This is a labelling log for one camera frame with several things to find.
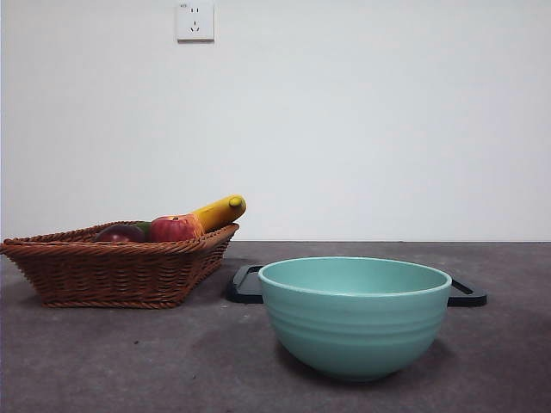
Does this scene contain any teal ribbed bowl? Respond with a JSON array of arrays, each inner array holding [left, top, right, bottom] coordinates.
[[257, 256, 453, 383]]

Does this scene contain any red apple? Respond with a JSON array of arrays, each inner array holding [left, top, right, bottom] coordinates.
[[149, 215, 197, 243]]

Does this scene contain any dark red plum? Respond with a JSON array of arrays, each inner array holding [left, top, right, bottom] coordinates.
[[94, 224, 145, 243]]

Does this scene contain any black rectangular tray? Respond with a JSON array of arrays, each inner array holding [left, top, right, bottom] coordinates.
[[225, 264, 488, 307]]

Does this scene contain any white wall socket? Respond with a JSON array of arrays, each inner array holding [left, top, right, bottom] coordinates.
[[176, 2, 215, 43]]

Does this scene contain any yellow banana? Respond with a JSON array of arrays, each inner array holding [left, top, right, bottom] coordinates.
[[189, 194, 247, 234]]

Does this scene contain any brown wicker basket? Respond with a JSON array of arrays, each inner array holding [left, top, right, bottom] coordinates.
[[0, 222, 240, 310]]

